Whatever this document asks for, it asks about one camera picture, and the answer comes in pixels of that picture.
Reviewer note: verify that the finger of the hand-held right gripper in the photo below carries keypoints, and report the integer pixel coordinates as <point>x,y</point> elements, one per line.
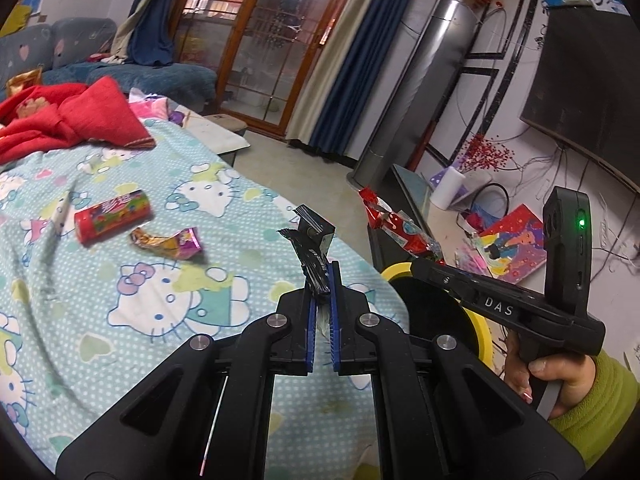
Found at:
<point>440,277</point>

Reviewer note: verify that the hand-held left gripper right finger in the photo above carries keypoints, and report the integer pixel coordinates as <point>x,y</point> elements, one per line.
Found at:
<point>334,320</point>

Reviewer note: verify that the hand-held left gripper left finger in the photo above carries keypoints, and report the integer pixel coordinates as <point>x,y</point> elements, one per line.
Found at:
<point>311,330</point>

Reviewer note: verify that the yellow rimmed waste bin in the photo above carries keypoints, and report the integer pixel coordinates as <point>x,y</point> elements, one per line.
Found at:
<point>430,316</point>

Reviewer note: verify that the black snack wrapper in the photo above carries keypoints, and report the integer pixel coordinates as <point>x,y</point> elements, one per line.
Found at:
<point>312,260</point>

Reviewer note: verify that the shiny red snack wrapper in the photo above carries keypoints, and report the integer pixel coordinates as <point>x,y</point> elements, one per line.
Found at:
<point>400,227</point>

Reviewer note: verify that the person's right forearm green sleeve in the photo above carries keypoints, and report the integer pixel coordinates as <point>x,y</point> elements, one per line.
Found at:
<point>600,410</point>

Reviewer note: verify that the person's right hand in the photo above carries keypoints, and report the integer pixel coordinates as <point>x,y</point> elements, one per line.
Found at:
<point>565,370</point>

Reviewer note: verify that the colourful picture book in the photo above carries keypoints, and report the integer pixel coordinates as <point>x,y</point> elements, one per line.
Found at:
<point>515,245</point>

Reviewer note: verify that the white paper towel roll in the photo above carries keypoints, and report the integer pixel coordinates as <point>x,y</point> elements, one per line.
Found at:
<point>446,187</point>

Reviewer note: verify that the television cabinet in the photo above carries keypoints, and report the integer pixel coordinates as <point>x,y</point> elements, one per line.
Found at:
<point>410,185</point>

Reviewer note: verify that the purple patterned card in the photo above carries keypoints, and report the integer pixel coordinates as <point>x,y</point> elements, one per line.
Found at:
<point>439,180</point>

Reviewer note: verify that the red berry branch decoration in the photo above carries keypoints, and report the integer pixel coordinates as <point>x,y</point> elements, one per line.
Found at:
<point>482,152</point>

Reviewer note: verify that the purple gold snack wrapper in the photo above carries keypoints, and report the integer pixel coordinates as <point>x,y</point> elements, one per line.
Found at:
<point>167,244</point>

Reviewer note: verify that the grey tower air conditioner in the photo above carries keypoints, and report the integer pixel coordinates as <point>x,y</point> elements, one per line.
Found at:
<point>425,95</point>

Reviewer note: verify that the cartoon cat printed blanket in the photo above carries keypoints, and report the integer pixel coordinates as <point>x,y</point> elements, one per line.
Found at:
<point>125,320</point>

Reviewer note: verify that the white coffee table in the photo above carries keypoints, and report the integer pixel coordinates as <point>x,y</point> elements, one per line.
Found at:
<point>215,137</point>

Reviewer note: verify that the grey stool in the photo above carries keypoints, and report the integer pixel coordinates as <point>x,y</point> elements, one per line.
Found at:
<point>227,122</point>

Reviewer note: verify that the red candy tube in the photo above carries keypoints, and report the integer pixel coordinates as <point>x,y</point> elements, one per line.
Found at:
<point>112,217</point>

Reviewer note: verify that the blue beige curtain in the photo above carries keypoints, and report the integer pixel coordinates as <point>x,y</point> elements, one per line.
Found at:
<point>350,60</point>
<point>150,15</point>

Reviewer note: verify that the pink cloth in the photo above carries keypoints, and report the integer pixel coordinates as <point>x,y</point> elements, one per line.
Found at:
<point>150,107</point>

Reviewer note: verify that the wooden glass door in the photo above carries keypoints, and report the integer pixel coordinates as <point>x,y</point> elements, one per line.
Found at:
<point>265,45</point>

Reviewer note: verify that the blue grey sofa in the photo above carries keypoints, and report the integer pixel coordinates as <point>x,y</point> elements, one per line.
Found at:
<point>165,77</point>

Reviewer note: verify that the red fleece blanket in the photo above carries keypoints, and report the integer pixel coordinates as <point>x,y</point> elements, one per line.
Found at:
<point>90,115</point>

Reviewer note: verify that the gold red packet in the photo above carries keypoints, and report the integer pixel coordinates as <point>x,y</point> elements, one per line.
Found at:
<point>24,80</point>

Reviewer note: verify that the wall mounted television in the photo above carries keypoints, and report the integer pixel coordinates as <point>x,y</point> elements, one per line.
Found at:
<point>590,85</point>

